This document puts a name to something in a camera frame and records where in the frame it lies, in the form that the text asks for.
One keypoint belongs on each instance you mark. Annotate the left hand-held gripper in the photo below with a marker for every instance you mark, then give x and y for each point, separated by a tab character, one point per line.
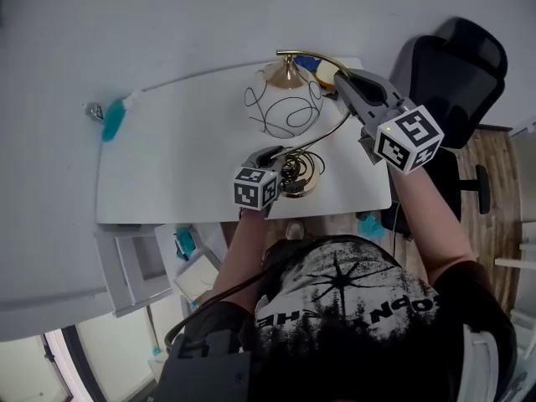
255	189

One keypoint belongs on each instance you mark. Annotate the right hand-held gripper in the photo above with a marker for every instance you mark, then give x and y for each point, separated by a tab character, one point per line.
408	140

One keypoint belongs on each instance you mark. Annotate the brass lamp with globe shade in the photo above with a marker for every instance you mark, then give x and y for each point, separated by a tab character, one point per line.
285	107

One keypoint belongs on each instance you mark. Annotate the person's left forearm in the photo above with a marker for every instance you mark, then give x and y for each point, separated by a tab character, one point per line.
243	258

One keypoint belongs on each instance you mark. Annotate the person's right forearm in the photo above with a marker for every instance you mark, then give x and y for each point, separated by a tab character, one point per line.
427	228

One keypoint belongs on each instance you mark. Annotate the white desk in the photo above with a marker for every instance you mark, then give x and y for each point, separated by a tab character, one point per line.
188	161

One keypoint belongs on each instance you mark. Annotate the person's beige shoe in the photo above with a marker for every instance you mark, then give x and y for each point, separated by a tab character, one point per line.
295	230

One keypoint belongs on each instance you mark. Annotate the person's black shorts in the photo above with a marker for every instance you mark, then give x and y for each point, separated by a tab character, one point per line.
280	254

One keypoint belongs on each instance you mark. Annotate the black mesh office chair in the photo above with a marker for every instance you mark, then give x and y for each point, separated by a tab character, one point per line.
460	78

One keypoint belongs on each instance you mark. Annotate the small white side table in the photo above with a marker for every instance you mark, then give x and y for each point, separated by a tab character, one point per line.
166	245

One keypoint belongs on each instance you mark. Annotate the beige notebook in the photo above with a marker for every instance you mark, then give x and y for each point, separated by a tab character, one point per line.
197	274

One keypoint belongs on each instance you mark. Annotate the teal spray bottle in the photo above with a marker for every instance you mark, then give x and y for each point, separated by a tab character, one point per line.
112	120

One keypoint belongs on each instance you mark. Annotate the person's black printed t-shirt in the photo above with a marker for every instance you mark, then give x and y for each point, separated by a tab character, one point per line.
356	308

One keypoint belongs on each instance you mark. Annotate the white shelf board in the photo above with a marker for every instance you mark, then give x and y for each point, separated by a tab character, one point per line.
517	260

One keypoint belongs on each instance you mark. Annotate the black framed window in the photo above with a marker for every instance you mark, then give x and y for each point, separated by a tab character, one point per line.
84	362

